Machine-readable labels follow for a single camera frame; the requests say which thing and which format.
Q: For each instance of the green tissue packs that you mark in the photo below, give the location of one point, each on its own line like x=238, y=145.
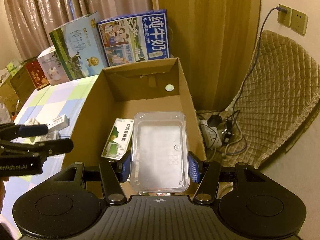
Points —
x=13, y=67

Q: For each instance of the blue cartoon milk carton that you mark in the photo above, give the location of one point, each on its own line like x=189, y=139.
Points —
x=135, y=37

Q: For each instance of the green white medicine box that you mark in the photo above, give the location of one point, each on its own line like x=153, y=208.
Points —
x=119, y=139

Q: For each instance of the white knitted cloth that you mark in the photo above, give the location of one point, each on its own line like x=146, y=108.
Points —
x=31, y=121

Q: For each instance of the clear plastic case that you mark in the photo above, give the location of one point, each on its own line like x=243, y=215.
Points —
x=159, y=154

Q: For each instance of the white long ointment box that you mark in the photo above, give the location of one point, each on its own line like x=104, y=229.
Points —
x=58, y=123

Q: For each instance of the green blue milk carton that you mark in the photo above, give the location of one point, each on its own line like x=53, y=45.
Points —
x=79, y=48

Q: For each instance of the checkered bed sheet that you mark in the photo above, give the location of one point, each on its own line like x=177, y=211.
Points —
x=43, y=106

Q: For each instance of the person right hand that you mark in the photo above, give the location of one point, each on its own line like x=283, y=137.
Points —
x=2, y=190

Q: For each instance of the quilted brown chair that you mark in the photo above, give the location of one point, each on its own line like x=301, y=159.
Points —
x=277, y=98

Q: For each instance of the white power strip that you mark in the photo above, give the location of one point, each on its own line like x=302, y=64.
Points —
x=211, y=136

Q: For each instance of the wall power socket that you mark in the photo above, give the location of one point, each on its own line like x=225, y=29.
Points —
x=293, y=19

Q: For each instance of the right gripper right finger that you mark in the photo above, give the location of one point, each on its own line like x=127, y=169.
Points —
x=207, y=175

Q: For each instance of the brown cardboard boxes stack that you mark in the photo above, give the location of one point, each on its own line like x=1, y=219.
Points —
x=19, y=87

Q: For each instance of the wooden wardrobe panel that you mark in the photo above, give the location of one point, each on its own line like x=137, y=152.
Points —
x=214, y=40

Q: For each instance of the sesame walnut snack packet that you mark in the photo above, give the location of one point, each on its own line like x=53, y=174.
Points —
x=54, y=135

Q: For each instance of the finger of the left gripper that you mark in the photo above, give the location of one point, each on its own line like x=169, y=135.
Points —
x=32, y=130
x=55, y=147

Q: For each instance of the white humidifier box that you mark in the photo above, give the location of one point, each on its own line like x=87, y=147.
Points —
x=52, y=67

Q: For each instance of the red gift box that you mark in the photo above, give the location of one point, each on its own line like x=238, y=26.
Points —
x=36, y=74

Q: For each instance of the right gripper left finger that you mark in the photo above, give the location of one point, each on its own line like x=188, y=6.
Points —
x=112, y=174

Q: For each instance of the brown cardboard box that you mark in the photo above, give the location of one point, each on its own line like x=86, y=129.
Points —
x=124, y=91

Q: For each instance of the beige curtain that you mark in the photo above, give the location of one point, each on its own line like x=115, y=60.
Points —
x=31, y=21

